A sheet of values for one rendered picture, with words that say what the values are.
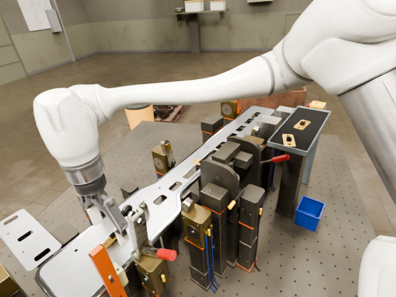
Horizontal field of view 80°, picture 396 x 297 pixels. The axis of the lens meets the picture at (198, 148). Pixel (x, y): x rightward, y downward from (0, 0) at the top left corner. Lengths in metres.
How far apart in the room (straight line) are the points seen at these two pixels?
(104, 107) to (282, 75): 0.45
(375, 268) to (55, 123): 0.81
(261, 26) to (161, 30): 3.55
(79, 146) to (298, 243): 0.95
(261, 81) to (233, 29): 8.30
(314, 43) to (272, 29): 8.27
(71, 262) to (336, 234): 1.03
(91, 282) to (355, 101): 0.74
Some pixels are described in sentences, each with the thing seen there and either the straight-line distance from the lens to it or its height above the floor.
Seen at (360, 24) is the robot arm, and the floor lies 1.56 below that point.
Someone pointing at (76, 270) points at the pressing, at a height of 1.00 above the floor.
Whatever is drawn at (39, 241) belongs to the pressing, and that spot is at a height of 1.00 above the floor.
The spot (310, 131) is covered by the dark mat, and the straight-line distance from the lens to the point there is 0.99.
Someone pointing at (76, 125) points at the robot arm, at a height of 1.41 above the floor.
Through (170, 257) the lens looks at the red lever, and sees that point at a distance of 0.57.
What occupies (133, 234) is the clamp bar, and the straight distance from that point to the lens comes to 0.60.
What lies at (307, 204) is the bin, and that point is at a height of 0.75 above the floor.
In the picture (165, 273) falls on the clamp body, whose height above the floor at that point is 0.99.
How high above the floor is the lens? 1.61
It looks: 32 degrees down
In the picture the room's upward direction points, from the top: 5 degrees counter-clockwise
